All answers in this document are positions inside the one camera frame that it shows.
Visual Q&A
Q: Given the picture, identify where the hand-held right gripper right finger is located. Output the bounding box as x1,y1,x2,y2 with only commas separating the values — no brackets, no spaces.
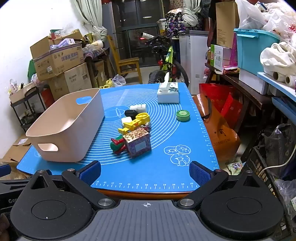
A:
177,161,261,210

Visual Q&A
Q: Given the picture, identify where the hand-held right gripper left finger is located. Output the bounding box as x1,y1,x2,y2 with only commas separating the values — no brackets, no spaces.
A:
29,160,116,210

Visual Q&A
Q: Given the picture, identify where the beige plastic basket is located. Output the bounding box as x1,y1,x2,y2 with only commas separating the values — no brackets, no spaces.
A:
25,88,105,163

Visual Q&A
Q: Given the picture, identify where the green and red toy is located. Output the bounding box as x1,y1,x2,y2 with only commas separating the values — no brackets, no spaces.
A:
110,136,127,154

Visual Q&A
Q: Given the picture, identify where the patterned square box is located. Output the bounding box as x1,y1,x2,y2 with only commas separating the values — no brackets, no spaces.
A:
122,127,152,158

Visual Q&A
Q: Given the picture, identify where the green round tin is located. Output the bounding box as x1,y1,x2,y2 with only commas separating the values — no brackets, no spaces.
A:
176,110,190,121

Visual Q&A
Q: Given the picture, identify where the yellow plastic toy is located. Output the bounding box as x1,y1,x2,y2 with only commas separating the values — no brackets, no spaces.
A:
118,112,151,134

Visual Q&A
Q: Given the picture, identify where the white cylindrical bottle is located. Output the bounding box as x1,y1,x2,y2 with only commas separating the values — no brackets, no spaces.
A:
129,104,147,114

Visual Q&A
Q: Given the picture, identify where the flattened cardboard sheet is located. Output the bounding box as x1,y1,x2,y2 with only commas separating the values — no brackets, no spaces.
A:
0,137,32,181

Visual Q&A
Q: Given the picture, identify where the small snack packet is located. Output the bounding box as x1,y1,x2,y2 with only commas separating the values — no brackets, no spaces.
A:
228,161,244,176

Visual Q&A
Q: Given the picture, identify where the orange paper bag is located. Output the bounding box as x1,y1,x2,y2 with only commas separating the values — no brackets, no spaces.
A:
193,94,241,163

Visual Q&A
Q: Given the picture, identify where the blue silicone baking mat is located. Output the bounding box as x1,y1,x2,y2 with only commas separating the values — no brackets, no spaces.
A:
17,83,220,194

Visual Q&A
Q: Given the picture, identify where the black plastic crate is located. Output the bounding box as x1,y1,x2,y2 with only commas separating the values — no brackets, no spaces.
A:
240,146,293,239

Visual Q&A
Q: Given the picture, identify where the red gift bag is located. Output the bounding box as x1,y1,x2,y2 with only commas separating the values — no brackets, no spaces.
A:
199,83,243,132

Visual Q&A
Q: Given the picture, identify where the white tissue box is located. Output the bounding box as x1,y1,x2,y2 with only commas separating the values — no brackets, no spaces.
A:
157,82,180,103

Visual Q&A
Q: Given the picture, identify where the dark plastic bag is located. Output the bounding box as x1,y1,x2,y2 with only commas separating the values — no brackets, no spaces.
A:
264,124,296,179

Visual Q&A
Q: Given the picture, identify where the black utility cart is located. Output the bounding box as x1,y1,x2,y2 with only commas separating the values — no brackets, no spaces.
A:
10,86,50,133

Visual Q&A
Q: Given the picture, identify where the yellow floor toy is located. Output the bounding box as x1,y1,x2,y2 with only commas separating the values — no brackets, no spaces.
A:
99,78,115,89

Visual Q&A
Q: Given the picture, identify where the dark wooden side table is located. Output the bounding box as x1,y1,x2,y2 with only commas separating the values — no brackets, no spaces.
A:
205,62,280,142

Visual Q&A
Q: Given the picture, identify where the large plain cardboard box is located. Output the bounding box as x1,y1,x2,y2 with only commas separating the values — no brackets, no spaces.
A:
47,62,93,101

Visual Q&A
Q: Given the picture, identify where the clear plastic bag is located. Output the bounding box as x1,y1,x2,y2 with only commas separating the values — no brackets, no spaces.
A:
112,75,127,87

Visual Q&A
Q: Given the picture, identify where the small brown cardboard box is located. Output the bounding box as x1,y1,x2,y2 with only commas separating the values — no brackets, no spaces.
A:
91,60,108,88

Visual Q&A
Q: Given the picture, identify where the white plastic container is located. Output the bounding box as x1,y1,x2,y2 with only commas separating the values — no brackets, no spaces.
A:
238,68,270,95

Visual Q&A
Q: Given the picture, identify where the black and green bicycle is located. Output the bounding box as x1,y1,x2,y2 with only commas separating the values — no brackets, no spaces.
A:
139,32,189,88

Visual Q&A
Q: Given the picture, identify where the wooden chair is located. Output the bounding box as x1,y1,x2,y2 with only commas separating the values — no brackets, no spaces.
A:
107,35,143,85

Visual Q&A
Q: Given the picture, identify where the open printed cardboard box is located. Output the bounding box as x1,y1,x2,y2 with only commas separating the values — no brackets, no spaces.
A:
30,36,85,81

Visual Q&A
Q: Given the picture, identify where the light blue shelf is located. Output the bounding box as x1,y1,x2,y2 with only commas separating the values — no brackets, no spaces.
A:
257,72,296,121

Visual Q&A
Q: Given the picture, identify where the green and white carton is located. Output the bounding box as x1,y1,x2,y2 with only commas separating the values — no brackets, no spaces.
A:
210,44,238,71

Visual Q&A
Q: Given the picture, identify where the turquoise storage bin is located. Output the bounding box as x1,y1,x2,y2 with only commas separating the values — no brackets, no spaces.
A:
233,28,287,76

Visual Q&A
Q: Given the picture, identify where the white cloth pile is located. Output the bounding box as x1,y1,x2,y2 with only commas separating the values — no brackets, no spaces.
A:
260,42,296,75

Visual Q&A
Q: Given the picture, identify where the upright brown cardboard box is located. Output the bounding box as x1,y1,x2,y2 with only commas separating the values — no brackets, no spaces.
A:
216,1,240,49

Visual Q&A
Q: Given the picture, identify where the pile of clothes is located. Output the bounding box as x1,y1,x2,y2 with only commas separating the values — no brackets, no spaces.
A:
165,8,202,38

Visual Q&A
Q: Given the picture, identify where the pale curtain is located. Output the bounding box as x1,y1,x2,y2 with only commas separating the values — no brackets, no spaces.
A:
70,0,103,30

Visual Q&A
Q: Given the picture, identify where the white plastic bags pile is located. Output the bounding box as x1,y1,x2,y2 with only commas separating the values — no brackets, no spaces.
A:
236,0,296,42

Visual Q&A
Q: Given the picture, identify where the white cable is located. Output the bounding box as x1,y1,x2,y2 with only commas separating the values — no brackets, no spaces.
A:
257,148,296,177

